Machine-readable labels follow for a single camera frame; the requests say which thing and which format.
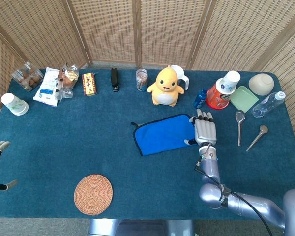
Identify green plastic tray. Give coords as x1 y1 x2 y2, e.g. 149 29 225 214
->
229 86 260 114

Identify red instant noodle cup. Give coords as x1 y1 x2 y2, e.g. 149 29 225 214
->
206 78 231 111

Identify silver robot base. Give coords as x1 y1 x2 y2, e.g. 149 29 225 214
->
88 218 195 236

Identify metal spoon with round bowl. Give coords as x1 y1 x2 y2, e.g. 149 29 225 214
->
235 110 246 147

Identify blue table cloth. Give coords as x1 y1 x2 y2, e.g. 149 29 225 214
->
0 68 295 220

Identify black stapler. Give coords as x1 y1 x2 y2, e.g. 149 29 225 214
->
111 67 120 93

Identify clear water bottle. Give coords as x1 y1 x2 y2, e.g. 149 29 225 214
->
251 91 286 118

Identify beige bowl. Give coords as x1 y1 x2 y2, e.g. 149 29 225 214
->
248 73 275 96

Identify white plastic pitcher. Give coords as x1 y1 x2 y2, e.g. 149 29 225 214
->
171 64 189 91

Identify blue spray bottle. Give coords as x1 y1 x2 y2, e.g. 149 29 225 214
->
193 87 209 109

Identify clear jar of biscuit sticks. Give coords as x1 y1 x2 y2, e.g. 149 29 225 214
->
135 68 148 92

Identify rattan folding screen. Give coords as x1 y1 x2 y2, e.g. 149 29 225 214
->
0 0 295 173

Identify yellow and red box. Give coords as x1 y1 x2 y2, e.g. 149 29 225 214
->
81 72 98 97

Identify white and blue snack bag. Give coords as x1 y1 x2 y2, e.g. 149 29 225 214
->
32 66 61 108

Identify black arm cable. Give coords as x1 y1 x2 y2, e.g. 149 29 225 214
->
194 161 273 236

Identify grey and blue cloth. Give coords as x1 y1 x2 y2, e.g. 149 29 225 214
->
130 113 199 157

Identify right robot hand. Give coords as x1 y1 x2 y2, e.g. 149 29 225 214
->
183 109 217 147

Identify bread in clear bag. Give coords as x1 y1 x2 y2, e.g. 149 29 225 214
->
57 63 79 99

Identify paper cup with green print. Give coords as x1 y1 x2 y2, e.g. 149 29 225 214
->
0 92 30 116

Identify paper cup with blue flowers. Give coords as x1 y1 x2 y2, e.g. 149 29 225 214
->
215 70 241 95

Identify round woven rattan mat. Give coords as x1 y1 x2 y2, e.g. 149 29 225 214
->
73 174 114 216

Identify yellow plush toy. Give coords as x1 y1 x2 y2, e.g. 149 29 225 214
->
147 65 185 108

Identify clear box of pastries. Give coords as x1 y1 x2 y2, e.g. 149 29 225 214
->
11 61 44 92

